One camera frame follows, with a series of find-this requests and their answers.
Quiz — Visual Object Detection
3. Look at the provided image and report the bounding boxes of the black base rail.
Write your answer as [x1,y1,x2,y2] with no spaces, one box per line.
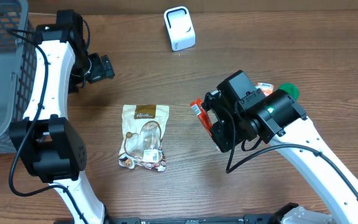
[110,214,272,224]

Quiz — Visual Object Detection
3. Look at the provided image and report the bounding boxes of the red snack stick packet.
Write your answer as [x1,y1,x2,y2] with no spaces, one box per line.
[190,98,212,136]

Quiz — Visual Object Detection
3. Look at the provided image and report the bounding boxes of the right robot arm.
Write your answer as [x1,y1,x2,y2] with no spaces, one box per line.
[191,70,358,223]

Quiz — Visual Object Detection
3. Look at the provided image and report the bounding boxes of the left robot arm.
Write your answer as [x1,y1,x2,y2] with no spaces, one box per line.
[8,9,114,223]

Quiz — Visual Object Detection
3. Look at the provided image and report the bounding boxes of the orange tissue packet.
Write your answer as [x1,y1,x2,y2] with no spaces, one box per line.
[255,82,274,96]

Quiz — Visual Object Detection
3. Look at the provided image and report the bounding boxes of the dried food snack bag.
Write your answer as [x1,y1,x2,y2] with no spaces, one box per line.
[118,105,170,172]

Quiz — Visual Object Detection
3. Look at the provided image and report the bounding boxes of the grey plastic mesh basket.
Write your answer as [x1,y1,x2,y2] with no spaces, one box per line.
[0,0,37,154]

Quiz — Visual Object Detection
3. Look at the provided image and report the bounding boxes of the green lid glass jar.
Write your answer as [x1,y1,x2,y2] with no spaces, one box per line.
[279,83,300,100]

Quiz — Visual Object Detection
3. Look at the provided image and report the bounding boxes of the white barcode scanner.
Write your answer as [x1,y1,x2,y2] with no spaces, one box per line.
[163,6,196,52]

